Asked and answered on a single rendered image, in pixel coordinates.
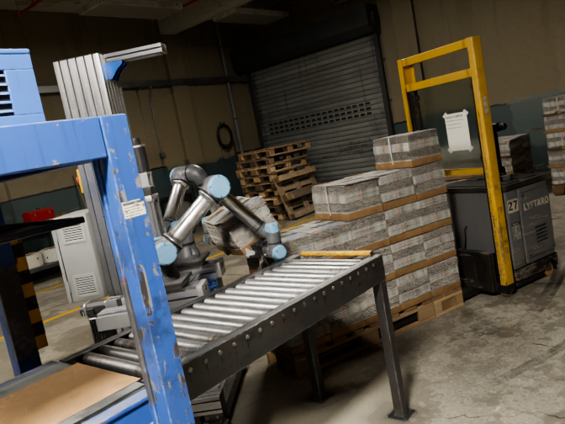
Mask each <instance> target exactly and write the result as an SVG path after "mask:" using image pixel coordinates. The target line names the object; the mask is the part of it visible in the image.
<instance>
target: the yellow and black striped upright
mask: <svg viewBox="0 0 565 424"><path fill-rule="evenodd" d="M10 244H11V247H12V250H13V256H14V260H15V263H16V267H17V269H18V275H19V279H20V283H21V286H22V289H23V292H24V298H25V302H26V305H27V308H28V312H29V318H30V321H31V325H32V327H33V331H34V337H35V340H36V344H37V347H38V350H39V349H41V348H43V347H47V346H49V345H48V342H47V338H46V334H45V328H44V324H43V321H42V318H41V314H40V308H39V305H38V301H37V298H36V295H35V291H34V285H33V282H32V278H31V275H30V271H29V266H28V263H27V259H26V256H25V252H24V246H23V242H22V241H21V239H20V240H16V241H10Z"/></svg>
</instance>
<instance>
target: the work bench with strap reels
mask: <svg viewBox="0 0 565 424"><path fill-rule="evenodd" d="M56 217H59V215H58V216H55V214H54V209H52V208H51V207H48V208H44V209H41V208H38V209H37V210H34V211H30V212H26V213H23V214H22V218H23V220H24V222H31V221H40V220H51V219H54V218H56ZM25 256H26V259H27V263H28V266H29V271H30V274H31V273H36V272H38V271H42V270H45V269H47V268H52V267H55V266H58V265H60V264H59V260H58V256H57V253H56V249H55V246H52V247H48V248H44V249H42V250H40V251H38V252H32V253H28V254H25Z"/></svg>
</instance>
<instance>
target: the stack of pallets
mask: <svg viewBox="0 0 565 424"><path fill-rule="evenodd" d="M300 144H302V147H303V148H300V149H298V147H297V145H300ZM310 147H311V146H310V140H305V141H300V142H296V143H291V144H286V145H281V146H274V147H269V148H265V149H260V150H257V151H249V152H245V153H240V154H237V155H238V157H239V161H238V162H236V165H237V171H235V172H236V175H237V178H239V179H240V183H241V187H242V191H243V192H242V193H245V196H246V198H253V197H258V196H262V197H263V198H264V200H265V202H266V206H267V208H268V209H269V210H270V211H271V214H272V216H274V215H275V216H274V217H273V218H274V219H277V218H278V220H285V219H288V218H289V217H288V216H287V211H286V210H285V209H284V204H283V203H282V201H281V199H280V197H279V196H280V194H279V193H278V192H277V187H275V186H274V183H273V181H272V179H273V178H275V177H277V176H280V175H283V172H287V173H290V172H295V171H297V167H303V169H305V168H307V167H310V163H306V160H305V157H306V156H307V148H310ZM283 148H284V149H285V151H283ZM296 152H299V156H297V157H294V155H293V153H296ZM247 155H251V158H248V159H247ZM280 156H283V159H281V160H280V159H279V157H280ZM264 160H266V162H263V161H264ZM297 160H298V164H297V165H292V161H297ZM248 162H249V163H250V166H248V167H246V163H248ZM280 164H282V167H277V165H280ZM264 168H266V170H262V169H264ZM248 171H251V173H250V174H246V173H245V172H248ZM268 176H269V177H268ZM266 177H267V178H266ZM251 178H253V180H254V181H252V182H249V181H248V179H251ZM252 186H255V187H256V188H253V189H251V187H252ZM254 193H258V194H259V195H257V196H253V194H254ZM271 197H272V198H271Z"/></svg>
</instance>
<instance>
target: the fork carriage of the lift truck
mask: <svg viewBox="0 0 565 424"><path fill-rule="evenodd" d="M455 249H456V251H457V254H456V255H455V256H456V257H457V259H458V264H457V266H458V271H459V277H460V280H461V286H460V287H462V288H464V287H467V286H473V287H477V288H478V290H481V291H485V292H490V293H494V292H495V291H498V285H497V279H496V273H495V267H494V256H493V252H488V251H479V250H471V249H462V248H455Z"/></svg>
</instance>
